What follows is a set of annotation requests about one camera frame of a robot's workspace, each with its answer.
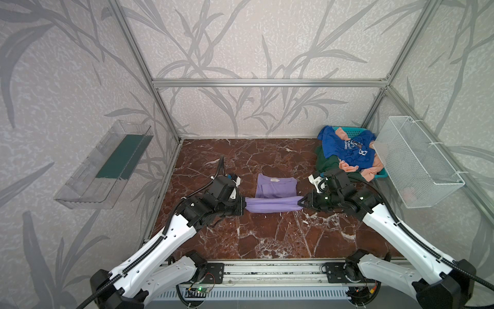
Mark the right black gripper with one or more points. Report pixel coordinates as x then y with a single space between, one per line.
312 199

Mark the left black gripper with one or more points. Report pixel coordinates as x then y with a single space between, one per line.
238 205

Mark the purple t-shirt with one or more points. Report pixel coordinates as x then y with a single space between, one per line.
274 195

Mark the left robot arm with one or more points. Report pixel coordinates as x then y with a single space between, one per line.
191 215

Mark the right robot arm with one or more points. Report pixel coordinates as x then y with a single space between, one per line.
458 278

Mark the green t-shirt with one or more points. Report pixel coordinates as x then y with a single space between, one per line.
324 164

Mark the pink t-shirt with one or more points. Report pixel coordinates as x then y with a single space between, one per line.
377 168

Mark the blue t-shirt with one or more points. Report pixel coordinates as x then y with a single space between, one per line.
356 151

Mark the teal plastic basket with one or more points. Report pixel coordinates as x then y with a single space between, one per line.
384 173

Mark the left circuit board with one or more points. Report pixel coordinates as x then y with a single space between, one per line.
198 292

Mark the right wiring bundle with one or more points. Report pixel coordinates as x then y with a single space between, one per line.
361 293

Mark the clear plastic tray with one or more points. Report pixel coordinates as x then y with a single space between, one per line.
103 175

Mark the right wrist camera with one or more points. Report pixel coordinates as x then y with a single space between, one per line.
318 181

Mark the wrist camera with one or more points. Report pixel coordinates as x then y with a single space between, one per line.
318 181
236 180

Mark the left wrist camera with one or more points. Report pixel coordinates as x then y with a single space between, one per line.
236 180

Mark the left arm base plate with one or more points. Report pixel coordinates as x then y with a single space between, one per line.
209 273

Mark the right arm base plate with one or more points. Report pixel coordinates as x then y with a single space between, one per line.
336 273

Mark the aluminium front rail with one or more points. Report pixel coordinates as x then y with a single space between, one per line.
270 274

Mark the white wire basket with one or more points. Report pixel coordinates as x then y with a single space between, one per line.
418 169

